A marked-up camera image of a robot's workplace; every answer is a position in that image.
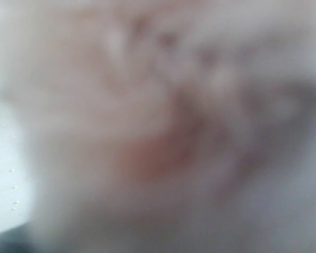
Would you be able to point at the beige teddy bear striped sweater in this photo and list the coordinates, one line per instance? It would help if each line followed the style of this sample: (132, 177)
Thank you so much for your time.
(166, 126)

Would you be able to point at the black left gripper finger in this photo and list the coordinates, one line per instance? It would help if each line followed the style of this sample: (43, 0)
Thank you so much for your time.
(16, 240)

